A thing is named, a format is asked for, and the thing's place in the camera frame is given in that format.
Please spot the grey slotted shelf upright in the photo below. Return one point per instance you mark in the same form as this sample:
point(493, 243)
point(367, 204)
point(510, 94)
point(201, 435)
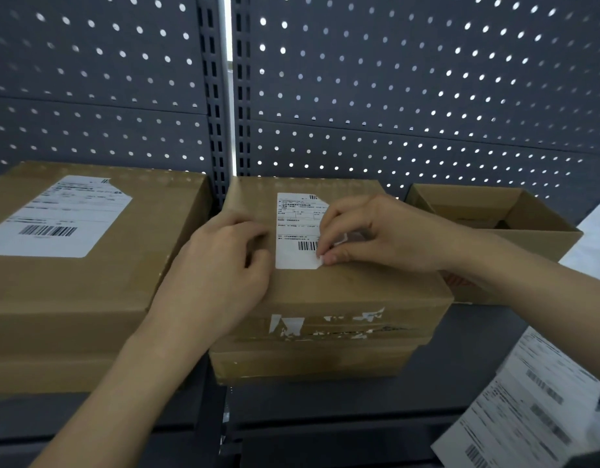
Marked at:
point(241, 82)
point(213, 87)

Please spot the grey pegboard panel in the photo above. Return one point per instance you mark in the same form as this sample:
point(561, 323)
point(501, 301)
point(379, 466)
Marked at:
point(95, 77)
point(417, 82)

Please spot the person's right middle finger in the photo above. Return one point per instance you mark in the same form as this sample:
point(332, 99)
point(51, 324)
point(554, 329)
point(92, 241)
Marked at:
point(344, 211)

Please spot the open brown cardboard box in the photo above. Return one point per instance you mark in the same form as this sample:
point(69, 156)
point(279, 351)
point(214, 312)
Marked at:
point(539, 238)

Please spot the large white shipping label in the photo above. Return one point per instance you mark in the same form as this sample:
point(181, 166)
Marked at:
point(61, 219)

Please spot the person's left thumb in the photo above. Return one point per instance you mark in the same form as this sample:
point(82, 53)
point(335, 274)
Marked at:
point(263, 272)

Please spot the white printed label sheet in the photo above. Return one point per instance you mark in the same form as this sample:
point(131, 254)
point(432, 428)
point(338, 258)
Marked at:
point(509, 428)
point(543, 365)

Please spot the large brown cardboard box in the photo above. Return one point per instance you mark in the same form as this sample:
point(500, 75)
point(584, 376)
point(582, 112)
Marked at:
point(85, 297)

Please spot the small white shipping label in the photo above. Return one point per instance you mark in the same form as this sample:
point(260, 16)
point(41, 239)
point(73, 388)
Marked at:
point(292, 224)

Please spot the flat brown cardboard box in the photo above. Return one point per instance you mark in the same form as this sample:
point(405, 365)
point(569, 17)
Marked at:
point(309, 360)

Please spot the person's left forearm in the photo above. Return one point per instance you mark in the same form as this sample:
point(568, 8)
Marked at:
point(119, 399)

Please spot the person's left middle finger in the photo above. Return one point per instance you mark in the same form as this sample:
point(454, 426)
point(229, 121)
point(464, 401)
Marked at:
point(236, 216)

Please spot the person's left hand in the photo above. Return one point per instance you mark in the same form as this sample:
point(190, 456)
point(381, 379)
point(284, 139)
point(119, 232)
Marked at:
point(212, 282)

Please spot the grey metal shelf board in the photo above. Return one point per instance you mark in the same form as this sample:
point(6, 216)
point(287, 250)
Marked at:
point(368, 409)
point(85, 424)

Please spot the person's right hand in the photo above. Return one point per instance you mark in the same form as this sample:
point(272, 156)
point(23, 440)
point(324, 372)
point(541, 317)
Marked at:
point(402, 233)

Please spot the person's right thumb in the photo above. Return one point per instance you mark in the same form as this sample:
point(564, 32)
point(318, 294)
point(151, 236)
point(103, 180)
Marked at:
point(346, 257)

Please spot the cardboard box with torn tape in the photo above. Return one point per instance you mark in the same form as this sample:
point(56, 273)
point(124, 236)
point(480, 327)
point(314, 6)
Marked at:
point(358, 287)

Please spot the person's right forearm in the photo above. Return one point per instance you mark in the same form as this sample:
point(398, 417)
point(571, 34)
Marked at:
point(539, 302)

